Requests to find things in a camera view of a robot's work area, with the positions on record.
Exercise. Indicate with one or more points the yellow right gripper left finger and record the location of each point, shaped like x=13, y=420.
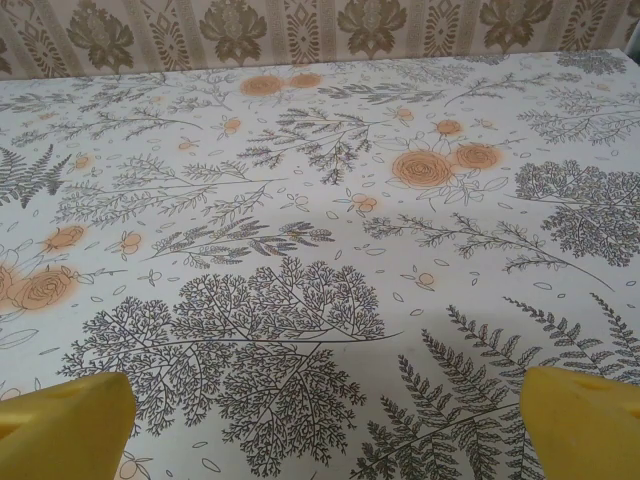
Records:
x=65, y=430

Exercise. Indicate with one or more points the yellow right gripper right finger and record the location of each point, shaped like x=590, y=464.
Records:
x=585, y=430

